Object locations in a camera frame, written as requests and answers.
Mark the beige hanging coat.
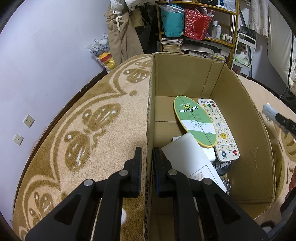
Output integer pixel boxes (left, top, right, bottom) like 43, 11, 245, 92
104, 6, 144, 66

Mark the stack of books left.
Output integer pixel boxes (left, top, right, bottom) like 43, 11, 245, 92
161, 38, 183, 53

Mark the wall socket lower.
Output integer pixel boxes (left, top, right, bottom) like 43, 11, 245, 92
13, 133, 23, 146

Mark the white power adapter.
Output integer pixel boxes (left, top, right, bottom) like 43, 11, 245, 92
166, 133, 216, 163

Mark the light blue tube bottle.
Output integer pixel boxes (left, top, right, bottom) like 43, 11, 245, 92
262, 103, 278, 123

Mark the pile of books right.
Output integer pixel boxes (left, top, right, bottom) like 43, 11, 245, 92
181, 38, 231, 63

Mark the white remote control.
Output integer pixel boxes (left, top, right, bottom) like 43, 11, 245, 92
198, 98, 240, 162

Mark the black keychain with keys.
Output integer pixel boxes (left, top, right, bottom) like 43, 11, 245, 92
214, 161, 231, 195

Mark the plastic bag of plush toys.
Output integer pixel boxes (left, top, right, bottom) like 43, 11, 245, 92
86, 33, 116, 73

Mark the red gift bag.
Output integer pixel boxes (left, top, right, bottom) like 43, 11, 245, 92
185, 9, 213, 41

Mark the white puffer jacket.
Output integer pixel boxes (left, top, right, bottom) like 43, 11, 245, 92
110, 0, 156, 11

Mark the white rolling cart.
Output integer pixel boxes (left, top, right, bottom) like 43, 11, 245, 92
231, 32, 257, 77

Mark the wall socket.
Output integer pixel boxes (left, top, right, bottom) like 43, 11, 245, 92
23, 114, 35, 128
13, 133, 23, 146

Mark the green oval paddle board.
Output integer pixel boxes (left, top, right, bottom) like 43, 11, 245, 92
174, 95, 217, 148

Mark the beige patterned carpet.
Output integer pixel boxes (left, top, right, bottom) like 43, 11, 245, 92
13, 55, 295, 240

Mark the wall socket upper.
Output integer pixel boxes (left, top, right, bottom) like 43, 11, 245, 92
23, 114, 35, 128

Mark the brown cardboard box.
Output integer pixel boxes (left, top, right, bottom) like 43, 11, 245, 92
143, 52, 277, 241

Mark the teal shopping bag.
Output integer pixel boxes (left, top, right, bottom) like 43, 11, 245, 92
159, 4, 185, 37

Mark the wooden bookshelf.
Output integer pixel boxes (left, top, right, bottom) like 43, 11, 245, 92
157, 1, 238, 67

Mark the white bottle on shelf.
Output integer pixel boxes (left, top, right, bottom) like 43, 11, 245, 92
216, 25, 221, 39

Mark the white card box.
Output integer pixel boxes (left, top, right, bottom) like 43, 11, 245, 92
162, 133, 227, 192

